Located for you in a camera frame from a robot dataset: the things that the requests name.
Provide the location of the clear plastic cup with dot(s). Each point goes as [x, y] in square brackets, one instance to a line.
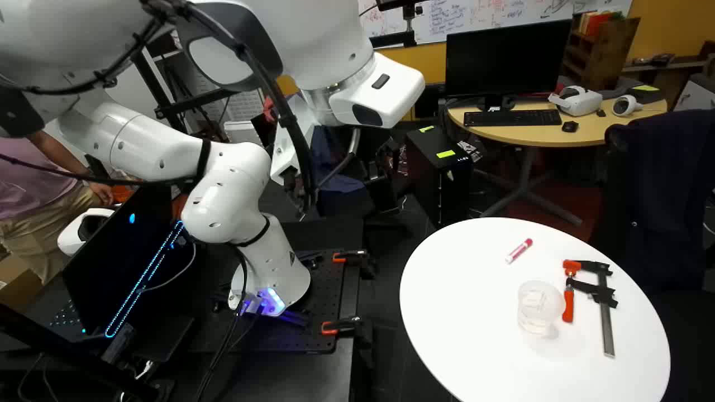
[540, 306]

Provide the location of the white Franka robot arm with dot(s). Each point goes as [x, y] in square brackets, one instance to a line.
[225, 194]

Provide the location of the blue cloth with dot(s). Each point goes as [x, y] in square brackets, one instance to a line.
[336, 170]

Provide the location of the orange black table clamp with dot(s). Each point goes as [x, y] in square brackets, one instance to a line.
[349, 257]
[339, 324]

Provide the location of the black computer tower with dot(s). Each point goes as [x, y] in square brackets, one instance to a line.
[440, 175]

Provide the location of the black breadboard table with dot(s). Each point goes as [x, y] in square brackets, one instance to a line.
[327, 298]

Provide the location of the red marker pen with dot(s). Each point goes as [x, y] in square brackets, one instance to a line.
[519, 250]

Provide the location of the black keyboard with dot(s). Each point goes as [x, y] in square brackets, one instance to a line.
[512, 118]

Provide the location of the black computer monitor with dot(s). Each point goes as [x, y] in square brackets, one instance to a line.
[507, 60]

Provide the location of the black computer mouse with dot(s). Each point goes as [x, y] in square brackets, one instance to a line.
[570, 127]

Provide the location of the blue glowing light strip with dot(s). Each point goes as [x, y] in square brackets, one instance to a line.
[147, 275]

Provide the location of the whiteboard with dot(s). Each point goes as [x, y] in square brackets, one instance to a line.
[484, 14]

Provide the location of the black stand pole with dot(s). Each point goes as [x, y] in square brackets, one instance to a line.
[160, 90]

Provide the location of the white VR headset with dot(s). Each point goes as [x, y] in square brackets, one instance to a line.
[578, 102]

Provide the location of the round wooden desk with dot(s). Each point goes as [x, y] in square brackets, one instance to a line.
[596, 132]

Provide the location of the black computer case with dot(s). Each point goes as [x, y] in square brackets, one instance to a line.
[113, 261]

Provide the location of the orange black bar clamp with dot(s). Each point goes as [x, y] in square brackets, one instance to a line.
[607, 320]

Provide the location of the white VR controller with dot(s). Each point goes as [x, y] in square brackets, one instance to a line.
[74, 230]
[626, 104]

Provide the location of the wooden shelf box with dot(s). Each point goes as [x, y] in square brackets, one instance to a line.
[604, 48]

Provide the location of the black office chair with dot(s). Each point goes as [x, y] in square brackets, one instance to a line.
[663, 194]

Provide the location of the person in pink shirt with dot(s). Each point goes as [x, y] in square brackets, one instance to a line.
[30, 180]

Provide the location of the cardboard box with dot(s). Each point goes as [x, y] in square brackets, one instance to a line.
[18, 286]

